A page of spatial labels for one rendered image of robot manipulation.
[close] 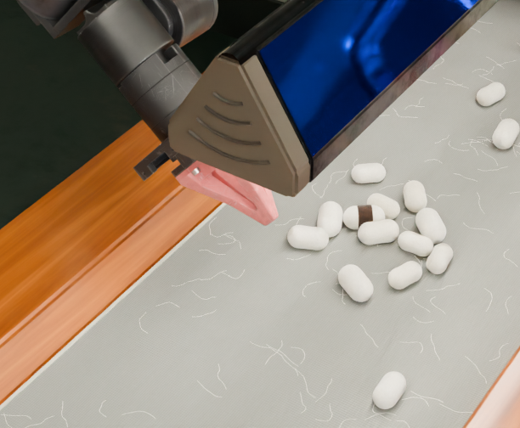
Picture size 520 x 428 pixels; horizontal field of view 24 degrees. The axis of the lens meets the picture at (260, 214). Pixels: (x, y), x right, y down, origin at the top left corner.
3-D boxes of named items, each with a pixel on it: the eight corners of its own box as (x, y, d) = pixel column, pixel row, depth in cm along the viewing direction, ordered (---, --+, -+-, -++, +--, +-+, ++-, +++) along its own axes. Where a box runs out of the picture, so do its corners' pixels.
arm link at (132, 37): (56, 36, 94) (98, -7, 91) (105, 9, 100) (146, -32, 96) (113, 107, 95) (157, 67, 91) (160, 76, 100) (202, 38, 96)
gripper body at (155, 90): (266, 92, 96) (206, 16, 96) (187, 154, 90) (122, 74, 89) (223, 126, 101) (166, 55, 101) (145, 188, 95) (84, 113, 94)
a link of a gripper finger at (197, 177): (330, 174, 97) (255, 80, 96) (279, 221, 92) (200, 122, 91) (282, 206, 102) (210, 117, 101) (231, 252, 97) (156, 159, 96)
